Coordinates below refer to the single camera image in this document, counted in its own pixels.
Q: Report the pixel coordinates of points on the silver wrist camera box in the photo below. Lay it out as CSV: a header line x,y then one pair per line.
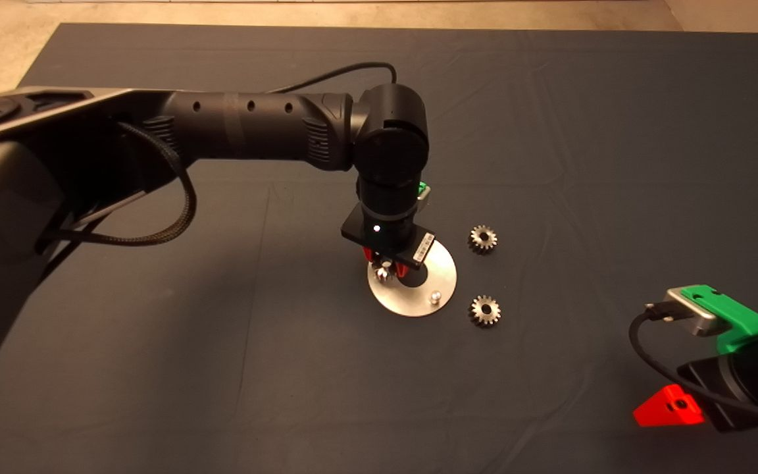
x,y
425,197
698,315

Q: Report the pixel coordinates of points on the green left camera mount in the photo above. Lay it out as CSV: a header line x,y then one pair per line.
x,y
423,189

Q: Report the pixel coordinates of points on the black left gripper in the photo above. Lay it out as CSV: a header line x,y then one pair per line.
x,y
385,234

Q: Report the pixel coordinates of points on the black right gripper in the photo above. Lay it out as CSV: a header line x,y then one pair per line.
x,y
731,382

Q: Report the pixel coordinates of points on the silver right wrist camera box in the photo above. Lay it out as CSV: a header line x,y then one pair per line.
x,y
698,315

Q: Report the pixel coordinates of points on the green right camera mount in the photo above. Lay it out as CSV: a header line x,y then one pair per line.
x,y
744,326

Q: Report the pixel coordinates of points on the small steel planetary gear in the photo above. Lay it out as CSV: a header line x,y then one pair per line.
x,y
477,245
477,316
383,271

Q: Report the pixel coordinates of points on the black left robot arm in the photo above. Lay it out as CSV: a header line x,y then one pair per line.
x,y
247,125

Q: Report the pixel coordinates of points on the dark grey table cloth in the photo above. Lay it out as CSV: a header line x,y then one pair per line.
x,y
550,131

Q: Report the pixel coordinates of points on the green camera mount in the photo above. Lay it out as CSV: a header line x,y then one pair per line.
x,y
744,326
423,189

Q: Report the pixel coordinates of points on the round metal carrier plate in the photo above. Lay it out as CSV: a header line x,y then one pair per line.
x,y
418,299

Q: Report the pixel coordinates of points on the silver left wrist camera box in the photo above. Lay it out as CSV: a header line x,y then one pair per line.
x,y
425,197

